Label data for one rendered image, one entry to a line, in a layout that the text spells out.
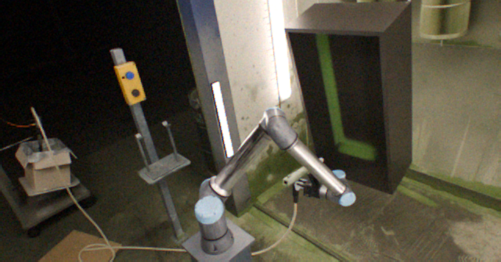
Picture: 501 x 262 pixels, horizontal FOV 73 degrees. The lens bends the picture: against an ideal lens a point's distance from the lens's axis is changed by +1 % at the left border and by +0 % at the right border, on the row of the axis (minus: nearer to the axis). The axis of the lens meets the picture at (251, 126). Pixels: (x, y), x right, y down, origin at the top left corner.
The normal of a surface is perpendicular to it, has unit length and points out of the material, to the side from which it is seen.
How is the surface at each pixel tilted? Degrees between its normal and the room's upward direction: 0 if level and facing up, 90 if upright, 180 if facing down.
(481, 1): 90
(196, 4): 90
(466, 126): 57
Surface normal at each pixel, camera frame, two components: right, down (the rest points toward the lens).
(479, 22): -0.73, 0.41
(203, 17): 0.66, 0.26
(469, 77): -0.69, -0.13
